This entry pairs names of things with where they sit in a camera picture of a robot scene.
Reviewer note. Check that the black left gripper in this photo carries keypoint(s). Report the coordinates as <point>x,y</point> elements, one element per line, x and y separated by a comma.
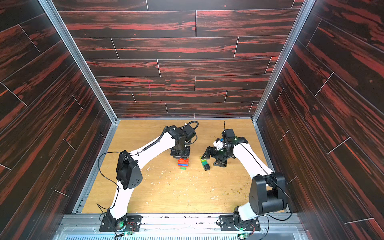
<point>186,155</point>

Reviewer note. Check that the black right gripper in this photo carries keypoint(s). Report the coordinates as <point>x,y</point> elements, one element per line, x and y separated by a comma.
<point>220,153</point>

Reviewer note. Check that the black square lego brick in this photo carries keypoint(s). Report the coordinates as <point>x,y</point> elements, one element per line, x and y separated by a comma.
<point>206,167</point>

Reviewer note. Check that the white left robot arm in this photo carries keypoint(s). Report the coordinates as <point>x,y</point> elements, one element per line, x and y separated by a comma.
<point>129,167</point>

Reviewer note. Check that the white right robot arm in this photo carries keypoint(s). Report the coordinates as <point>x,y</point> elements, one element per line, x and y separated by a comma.
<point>268,189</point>

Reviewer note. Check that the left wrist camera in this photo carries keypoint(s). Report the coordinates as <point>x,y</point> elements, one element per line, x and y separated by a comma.
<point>189,133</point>

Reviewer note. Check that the aluminium corner post left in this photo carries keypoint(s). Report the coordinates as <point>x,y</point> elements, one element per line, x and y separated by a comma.
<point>58,23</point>

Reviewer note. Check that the aluminium corner post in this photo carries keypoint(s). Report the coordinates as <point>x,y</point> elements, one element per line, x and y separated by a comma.
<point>292,37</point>
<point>58,23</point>

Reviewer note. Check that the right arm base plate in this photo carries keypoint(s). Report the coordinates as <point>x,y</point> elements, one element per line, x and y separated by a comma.
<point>228,222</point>

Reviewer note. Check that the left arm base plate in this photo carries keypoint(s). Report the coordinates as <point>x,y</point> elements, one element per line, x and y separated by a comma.
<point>124,224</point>

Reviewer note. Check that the aluminium front rail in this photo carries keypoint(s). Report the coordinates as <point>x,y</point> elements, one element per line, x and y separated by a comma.
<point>280,226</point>

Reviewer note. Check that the aluminium corner post right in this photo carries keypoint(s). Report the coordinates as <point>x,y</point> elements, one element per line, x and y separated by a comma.
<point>292,37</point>

